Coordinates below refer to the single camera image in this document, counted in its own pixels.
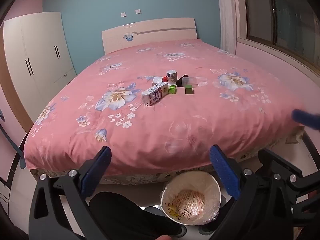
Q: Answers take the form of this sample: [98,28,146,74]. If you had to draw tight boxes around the white milk carton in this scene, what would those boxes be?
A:
[141,82,170,106]

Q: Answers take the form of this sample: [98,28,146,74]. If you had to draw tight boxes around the clear plastic cup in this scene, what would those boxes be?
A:
[182,77,198,88]

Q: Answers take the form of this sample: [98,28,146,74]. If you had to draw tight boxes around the white lined waste bin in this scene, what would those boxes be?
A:
[161,171,222,227]

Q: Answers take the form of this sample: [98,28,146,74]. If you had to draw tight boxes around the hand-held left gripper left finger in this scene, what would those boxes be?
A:
[29,145,112,240]

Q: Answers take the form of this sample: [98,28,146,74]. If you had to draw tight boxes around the orange printed wrapper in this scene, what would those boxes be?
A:
[175,189,206,218]

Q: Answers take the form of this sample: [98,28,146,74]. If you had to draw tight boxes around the cream wooden headboard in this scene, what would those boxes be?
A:
[101,17,198,55]

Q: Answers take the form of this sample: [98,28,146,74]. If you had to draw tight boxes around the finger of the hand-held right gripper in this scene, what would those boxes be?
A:
[257,148,320,205]
[292,109,320,130]

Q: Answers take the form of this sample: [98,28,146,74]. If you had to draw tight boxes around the pale pink curtain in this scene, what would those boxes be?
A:
[216,0,247,55]

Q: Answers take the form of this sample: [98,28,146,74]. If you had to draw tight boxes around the dark framed window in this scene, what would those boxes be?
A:
[241,0,320,73]

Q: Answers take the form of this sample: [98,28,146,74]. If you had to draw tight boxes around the black foam sleeve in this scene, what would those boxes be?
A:
[176,75,188,88]

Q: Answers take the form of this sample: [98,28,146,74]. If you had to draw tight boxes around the cream wardrobe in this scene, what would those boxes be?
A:
[3,12,77,125]

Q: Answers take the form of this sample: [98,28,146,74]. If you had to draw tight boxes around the white yogurt cup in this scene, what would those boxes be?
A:
[167,70,178,85]

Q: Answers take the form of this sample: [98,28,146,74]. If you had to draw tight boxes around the pink floral bedspread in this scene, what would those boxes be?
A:
[24,39,304,178]

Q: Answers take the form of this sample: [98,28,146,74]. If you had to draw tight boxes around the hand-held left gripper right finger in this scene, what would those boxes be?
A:
[209,144,293,240]

